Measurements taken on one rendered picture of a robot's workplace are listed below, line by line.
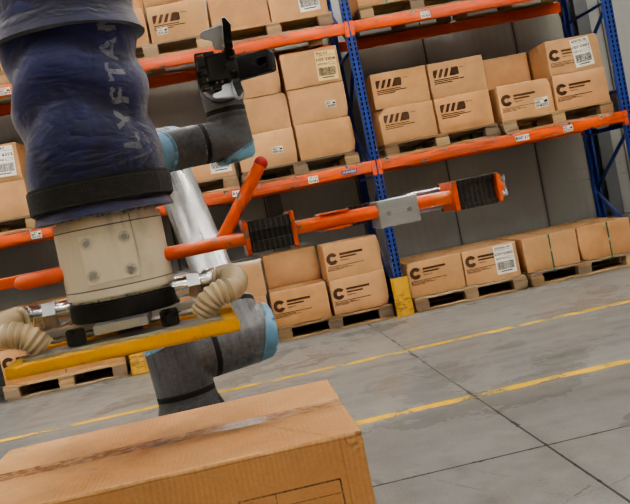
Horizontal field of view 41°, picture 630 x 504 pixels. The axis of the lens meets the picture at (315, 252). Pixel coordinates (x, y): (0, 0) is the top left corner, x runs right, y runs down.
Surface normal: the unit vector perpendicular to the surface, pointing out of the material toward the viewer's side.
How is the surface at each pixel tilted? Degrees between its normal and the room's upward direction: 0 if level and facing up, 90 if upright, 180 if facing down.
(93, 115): 77
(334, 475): 90
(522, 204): 90
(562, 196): 90
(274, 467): 90
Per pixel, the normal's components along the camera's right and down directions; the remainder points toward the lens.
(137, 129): 0.77, -0.40
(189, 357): 0.41, -0.08
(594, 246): 0.09, 0.05
